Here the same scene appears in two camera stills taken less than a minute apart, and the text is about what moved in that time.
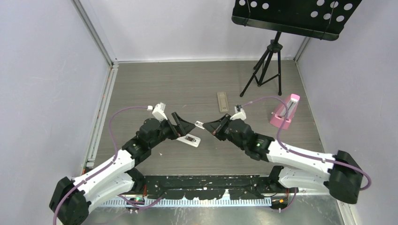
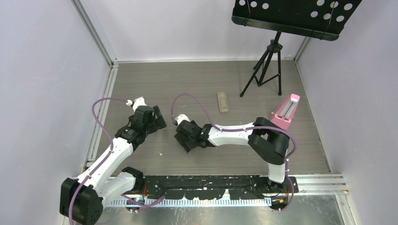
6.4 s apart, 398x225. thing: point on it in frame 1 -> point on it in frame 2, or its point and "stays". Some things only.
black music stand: [320, 18] stays
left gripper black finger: [185, 127] -> [160, 120]
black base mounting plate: [203, 186] stays
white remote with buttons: [223, 102] stays
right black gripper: [216, 127] -> [183, 140]
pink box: [278, 117] stays
